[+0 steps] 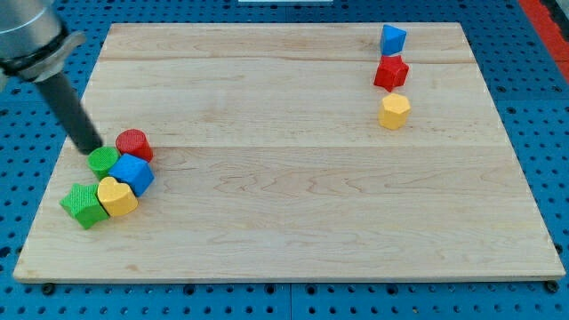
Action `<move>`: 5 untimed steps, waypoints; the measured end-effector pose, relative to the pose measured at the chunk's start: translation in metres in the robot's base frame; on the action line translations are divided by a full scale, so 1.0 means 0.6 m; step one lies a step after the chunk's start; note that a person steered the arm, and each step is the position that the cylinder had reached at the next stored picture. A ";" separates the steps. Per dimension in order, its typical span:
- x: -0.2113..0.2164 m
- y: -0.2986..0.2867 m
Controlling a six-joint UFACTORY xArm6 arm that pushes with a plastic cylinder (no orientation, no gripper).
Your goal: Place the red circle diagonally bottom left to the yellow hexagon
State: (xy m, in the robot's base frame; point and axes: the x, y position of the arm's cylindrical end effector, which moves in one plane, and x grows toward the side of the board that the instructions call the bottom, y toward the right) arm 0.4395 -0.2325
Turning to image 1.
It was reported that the blue cube block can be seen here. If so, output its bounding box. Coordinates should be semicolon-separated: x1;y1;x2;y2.
108;154;155;196

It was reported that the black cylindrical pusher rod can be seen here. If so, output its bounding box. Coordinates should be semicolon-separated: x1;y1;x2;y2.
36;72;103;155

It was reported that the red star block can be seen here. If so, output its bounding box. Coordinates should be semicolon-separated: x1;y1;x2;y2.
373;55;409;92

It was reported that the light wooden board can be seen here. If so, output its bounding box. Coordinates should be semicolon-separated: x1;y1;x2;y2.
13;22;565;284

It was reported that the yellow heart block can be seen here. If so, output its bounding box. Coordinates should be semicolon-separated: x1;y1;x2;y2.
97;176;138;217

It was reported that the green circle block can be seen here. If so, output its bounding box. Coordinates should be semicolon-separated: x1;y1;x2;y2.
86;147;120;180

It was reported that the red circle block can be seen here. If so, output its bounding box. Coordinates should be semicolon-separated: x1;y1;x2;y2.
115;129;154;162

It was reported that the yellow hexagon block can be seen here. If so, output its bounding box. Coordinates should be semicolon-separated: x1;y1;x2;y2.
378;93;411;130

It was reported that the blue triangle block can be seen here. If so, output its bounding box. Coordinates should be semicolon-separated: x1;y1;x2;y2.
380;24;407;55

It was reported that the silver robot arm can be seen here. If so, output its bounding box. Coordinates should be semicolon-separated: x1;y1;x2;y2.
1;0;86;83

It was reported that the green star block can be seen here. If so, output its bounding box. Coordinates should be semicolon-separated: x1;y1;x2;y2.
60;183;109;229

